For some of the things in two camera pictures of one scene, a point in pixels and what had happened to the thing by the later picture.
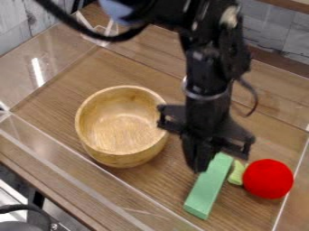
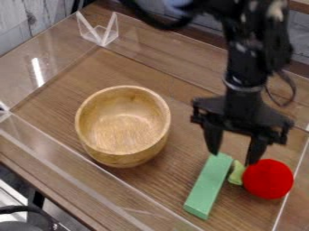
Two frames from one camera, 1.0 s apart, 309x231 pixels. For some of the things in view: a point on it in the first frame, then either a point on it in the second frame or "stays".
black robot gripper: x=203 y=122 → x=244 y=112
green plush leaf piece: x=236 y=177 stays
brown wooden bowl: x=116 y=128 stays
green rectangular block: x=207 y=185 stays
